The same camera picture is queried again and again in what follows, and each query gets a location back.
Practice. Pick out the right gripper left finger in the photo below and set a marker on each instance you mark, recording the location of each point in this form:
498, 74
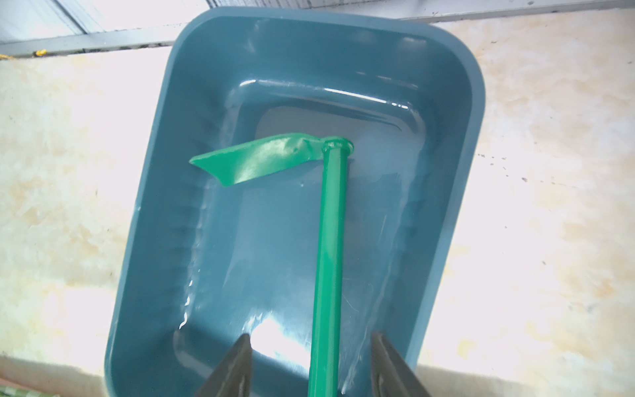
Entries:
233, 375

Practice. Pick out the green hoe red grip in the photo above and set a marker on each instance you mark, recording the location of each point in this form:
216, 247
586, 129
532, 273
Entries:
266, 156

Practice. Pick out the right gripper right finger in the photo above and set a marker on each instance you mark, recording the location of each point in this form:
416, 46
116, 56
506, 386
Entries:
390, 374

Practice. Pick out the teal plastic storage box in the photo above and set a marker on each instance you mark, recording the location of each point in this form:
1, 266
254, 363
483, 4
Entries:
206, 264

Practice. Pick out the green white checkered cloth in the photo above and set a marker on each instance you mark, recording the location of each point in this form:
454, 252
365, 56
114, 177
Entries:
13, 391

